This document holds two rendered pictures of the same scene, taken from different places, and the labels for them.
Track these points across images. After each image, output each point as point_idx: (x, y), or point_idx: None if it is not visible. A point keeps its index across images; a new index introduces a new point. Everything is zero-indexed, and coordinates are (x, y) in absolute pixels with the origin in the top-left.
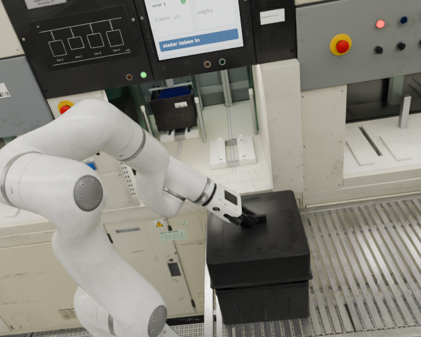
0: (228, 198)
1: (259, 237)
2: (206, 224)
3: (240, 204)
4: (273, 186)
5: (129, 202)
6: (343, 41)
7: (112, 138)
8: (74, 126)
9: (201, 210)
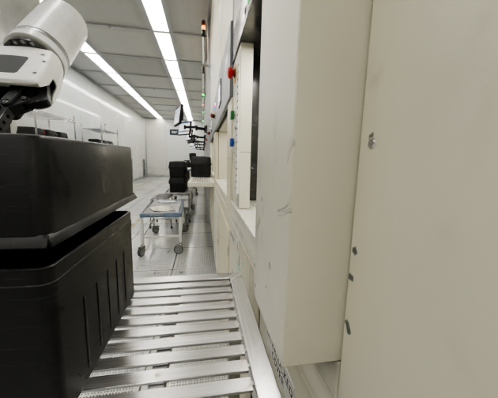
0: None
1: None
2: (231, 273)
3: None
4: (254, 256)
5: (236, 200)
6: None
7: None
8: None
9: (248, 254)
